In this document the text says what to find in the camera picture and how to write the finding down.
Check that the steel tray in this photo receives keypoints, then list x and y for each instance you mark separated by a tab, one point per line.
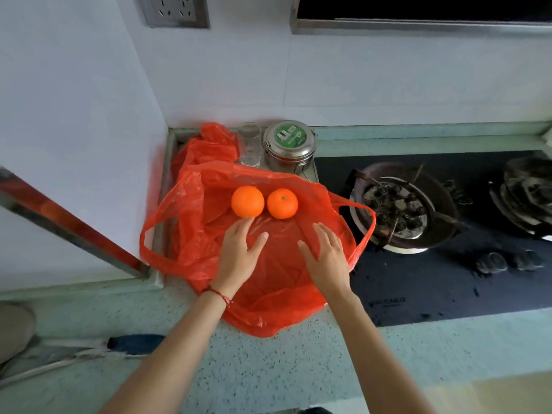
168	155

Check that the wall power socket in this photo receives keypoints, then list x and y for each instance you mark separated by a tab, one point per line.
174	10

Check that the black stove knob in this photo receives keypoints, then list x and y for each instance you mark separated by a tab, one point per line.
528	260
491	262

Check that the person's right thumb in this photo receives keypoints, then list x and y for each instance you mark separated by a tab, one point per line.
307	252

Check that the person's right hand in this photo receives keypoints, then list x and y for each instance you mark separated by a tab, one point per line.
330	267

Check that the red plastic bag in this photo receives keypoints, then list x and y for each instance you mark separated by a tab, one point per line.
280	280

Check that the person's left thumb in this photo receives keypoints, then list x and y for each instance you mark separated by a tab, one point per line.
258	243

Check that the beige round object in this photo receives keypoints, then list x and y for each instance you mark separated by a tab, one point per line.
15	331

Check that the orange fruit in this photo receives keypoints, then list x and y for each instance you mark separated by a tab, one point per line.
247	201
282	203

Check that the person's right forearm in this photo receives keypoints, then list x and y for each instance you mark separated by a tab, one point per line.
375	362

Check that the steel frame rail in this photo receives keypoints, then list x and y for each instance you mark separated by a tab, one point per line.
64	219

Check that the clear drinking glass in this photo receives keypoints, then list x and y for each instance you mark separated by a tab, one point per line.
249	144

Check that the person's left forearm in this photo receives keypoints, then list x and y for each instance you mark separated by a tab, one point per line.
172	357

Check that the round steel container green label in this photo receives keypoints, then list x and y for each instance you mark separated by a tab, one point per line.
289	150

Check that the person's left hand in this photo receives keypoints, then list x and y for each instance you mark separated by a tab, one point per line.
235	260

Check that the black glass gas stove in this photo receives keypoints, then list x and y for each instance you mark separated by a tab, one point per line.
431	288

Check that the gas burner with pan support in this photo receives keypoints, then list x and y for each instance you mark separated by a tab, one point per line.
401	211
526	193

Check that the steel range hood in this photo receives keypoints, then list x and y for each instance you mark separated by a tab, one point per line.
422	12

